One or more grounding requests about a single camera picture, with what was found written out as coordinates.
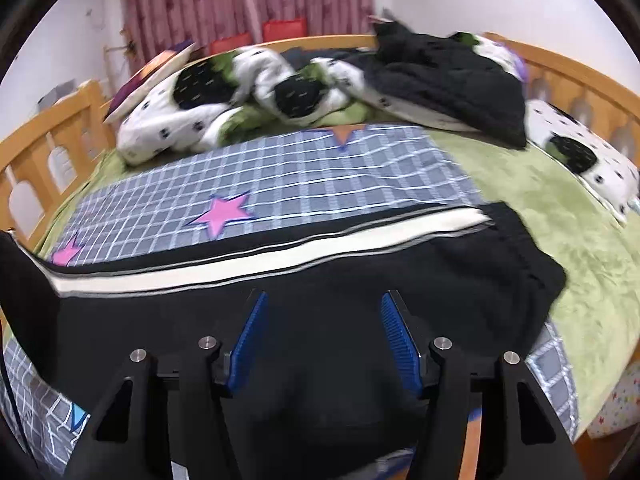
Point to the purple and orange pillow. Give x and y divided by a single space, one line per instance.
145 72

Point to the white floral quilt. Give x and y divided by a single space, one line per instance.
150 130

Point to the grey checked blanket with stars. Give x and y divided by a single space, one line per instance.
300 175

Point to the wooden rack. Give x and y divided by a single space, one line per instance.
120 50

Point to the white floral pillow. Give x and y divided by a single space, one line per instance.
605 170

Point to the pink patterned curtain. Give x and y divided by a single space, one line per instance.
200 0

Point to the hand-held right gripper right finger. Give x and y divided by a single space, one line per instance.
400 345

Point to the star printed white sheet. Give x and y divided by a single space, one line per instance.
617 400

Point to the grey box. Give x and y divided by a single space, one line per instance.
57 92

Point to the black knit garment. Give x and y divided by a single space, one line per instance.
450 75

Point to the wooden bed frame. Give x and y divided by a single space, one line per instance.
75 105

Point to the black pants with white stripe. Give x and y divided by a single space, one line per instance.
325 272

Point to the green fleece bed sheet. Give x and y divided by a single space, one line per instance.
550 200

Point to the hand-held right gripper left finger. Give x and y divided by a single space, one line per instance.
247 345

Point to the red chair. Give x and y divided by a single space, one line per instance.
230 42
284 27

